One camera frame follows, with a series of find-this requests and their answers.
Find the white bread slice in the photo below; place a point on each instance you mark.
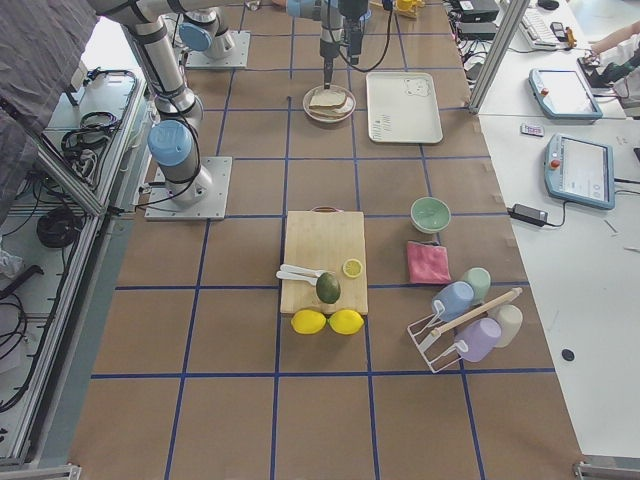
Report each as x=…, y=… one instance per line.
x=327, y=99

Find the cream round plate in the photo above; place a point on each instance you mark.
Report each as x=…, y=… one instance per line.
x=324, y=116

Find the bread slice on plate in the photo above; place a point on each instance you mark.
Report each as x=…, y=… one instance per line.
x=346, y=108

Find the yellow cup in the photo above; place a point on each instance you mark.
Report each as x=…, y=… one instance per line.
x=406, y=6

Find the wooden rack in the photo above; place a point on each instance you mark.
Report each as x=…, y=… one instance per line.
x=420, y=5

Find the cream bear tray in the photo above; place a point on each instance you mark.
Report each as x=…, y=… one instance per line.
x=402, y=108

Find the wooden cutting board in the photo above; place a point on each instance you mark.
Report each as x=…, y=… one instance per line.
x=324, y=241

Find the green bowl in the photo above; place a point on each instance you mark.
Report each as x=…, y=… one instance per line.
x=430, y=215

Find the lemon slice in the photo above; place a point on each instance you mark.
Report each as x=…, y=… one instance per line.
x=352, y=268

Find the white plastic spoon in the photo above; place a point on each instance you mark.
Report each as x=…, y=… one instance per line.
x=285, y=275

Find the pink cloth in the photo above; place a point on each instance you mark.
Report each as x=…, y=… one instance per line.
x=427, y=264

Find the green avocado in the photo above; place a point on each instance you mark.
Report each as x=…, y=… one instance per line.
x=328, y=289

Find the far teach pendant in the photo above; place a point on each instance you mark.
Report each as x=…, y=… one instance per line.
x=563, y=95

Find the teach pendant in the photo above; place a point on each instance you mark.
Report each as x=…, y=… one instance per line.
x=563, y=95
x=580, y=171

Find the black power adapter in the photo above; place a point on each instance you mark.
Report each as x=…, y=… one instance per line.
x=528, y=215

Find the right yellow lemon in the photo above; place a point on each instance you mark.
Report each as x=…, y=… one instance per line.
x=346, y=322

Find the yellow lemon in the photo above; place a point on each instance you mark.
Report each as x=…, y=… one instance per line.
x=346, y=322
x=308, y=322

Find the left yellow lemon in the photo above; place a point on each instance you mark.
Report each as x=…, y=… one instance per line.
x=308, y=322

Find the green cup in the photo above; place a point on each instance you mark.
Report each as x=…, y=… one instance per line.
x=480, y=281

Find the blue cup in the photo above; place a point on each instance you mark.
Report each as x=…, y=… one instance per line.
x=452, y=301

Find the near teach pendant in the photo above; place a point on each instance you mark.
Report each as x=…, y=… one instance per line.
x=580, y=171

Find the purple cup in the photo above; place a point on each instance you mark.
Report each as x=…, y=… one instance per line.
x=477, y=340

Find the beige cup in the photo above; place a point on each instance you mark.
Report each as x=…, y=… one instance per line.
x=509, y=317

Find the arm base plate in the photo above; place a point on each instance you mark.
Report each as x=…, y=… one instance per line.
x=227, y=51
x=206, y=197

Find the aluminium frame post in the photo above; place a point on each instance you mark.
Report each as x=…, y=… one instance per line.
x=506, y=31

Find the white wire cup rack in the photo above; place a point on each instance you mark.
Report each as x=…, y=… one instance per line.
x=426, y=337

